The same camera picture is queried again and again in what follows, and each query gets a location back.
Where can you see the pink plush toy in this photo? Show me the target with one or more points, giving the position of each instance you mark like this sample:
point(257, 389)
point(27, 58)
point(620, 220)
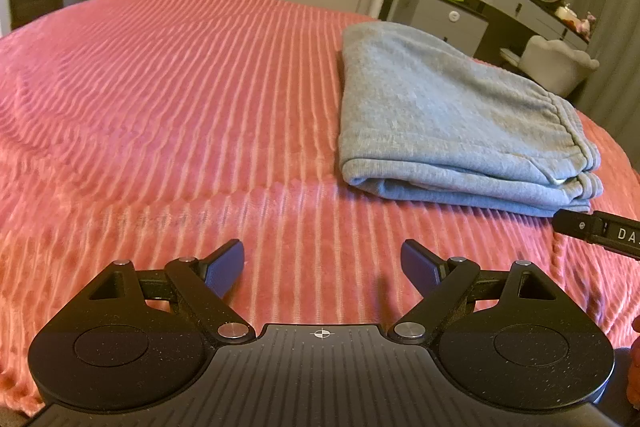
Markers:
point(584, 24)

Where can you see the grey pants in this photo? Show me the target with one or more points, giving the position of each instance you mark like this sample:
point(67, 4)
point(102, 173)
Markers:
point(425, 107)

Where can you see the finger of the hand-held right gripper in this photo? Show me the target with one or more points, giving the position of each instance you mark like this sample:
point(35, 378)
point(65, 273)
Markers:
point(575, 224)

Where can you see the pink ribbed blanket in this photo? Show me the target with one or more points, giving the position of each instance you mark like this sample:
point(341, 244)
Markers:
point(175, 107)

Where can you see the grey vanity dresser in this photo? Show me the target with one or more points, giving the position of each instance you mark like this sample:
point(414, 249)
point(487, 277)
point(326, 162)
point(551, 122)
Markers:
point(450, 19)

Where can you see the white round jar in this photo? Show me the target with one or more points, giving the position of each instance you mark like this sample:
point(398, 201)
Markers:
point(565, 11)

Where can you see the grey curtain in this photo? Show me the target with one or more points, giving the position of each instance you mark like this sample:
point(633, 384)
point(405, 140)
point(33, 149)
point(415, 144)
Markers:
point(615, 7)

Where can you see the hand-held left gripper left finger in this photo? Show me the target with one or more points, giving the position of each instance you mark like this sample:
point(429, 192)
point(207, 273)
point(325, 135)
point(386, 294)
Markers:
point(227, 272)

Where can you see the white upholstered chair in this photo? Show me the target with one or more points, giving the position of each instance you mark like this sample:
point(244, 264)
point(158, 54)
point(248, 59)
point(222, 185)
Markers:
point(555, 64)

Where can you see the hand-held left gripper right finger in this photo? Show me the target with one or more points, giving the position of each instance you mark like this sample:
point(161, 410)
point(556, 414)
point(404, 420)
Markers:
point(417, 269)

